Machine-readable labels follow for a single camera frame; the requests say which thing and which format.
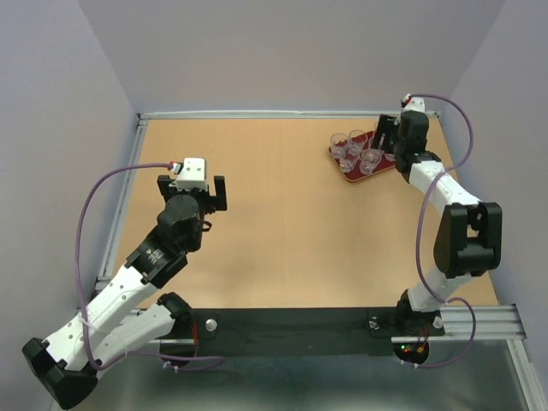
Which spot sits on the aluminium left rail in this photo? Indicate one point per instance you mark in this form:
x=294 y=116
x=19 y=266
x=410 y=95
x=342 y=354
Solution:
x=107 y=266

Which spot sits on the clear faceted glass three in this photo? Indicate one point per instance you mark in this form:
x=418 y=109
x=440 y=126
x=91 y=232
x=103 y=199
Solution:
x=348 y=162

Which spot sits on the aluminium rail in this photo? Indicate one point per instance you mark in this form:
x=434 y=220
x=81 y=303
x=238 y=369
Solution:
x=107 y=266
x=263 y=114
x=479 y=321

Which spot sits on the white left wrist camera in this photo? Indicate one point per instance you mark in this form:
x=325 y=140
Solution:
x=190 y=174

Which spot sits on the aluminium front rail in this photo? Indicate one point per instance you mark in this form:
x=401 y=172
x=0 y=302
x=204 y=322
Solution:
x=479 y=321

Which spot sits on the clear faceted glass five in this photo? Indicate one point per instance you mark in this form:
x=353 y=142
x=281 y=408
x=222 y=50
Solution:
x=377 y=135

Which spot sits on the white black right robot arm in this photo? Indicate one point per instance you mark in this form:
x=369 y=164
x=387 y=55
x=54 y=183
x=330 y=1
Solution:
x=469 y=238

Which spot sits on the aluminium back rail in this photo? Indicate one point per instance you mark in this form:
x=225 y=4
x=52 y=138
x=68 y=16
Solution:
x=263 y=114

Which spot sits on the clear faceted glass four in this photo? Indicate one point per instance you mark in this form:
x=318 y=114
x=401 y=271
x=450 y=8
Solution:
x=339 y=145

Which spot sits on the clear faceted glass one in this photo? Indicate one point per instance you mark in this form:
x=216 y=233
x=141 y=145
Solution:
x=369 y=160

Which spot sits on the red tray gold emblem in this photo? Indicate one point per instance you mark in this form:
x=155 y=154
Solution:
x=355 y=175

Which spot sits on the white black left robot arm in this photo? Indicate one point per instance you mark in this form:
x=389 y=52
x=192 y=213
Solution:
x=69 y=362

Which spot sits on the metal front panel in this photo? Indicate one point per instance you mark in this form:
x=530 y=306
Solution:
x=491 y=376

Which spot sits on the clear faceted glass two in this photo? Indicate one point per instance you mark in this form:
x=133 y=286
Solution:
x=356 y=141

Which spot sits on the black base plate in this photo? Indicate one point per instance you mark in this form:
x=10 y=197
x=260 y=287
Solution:
x=285 y=332

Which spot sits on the clear faceted glass six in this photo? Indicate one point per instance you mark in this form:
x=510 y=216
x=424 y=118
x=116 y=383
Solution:
x=390 y=157

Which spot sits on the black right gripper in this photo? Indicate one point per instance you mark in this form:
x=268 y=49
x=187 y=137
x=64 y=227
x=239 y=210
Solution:
x=388 y=124

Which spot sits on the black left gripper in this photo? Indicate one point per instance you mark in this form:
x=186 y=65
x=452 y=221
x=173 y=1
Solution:
x=212 y=203

